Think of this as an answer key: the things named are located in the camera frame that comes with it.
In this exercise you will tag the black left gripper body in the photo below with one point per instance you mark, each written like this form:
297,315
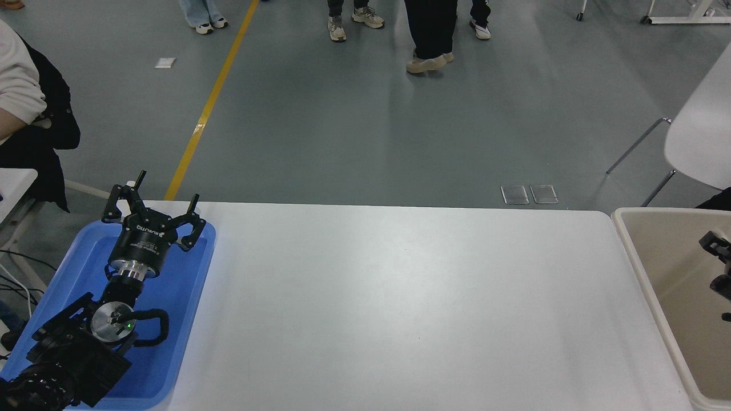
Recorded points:
143,242

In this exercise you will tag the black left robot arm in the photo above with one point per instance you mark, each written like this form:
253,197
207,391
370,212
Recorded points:
74,354

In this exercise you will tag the white metal bar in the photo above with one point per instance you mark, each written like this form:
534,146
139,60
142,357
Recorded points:
85,188

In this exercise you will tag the large pale bin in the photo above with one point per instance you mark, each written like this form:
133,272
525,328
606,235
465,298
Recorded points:
668,274

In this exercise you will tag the blue plastic tray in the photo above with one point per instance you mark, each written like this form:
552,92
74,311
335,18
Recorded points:
171,319

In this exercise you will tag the white chair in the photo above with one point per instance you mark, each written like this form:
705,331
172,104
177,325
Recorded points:
702,137

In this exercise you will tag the white side table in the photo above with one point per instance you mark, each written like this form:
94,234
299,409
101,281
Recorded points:
17,185

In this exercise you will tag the clear floor plate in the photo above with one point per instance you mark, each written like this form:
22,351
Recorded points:
514,194
543,194

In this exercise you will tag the white furniture leg with caster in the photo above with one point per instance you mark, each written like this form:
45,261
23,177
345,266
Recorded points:
581,14

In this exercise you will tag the white furniture base frame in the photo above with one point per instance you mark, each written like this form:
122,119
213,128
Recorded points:
685,20

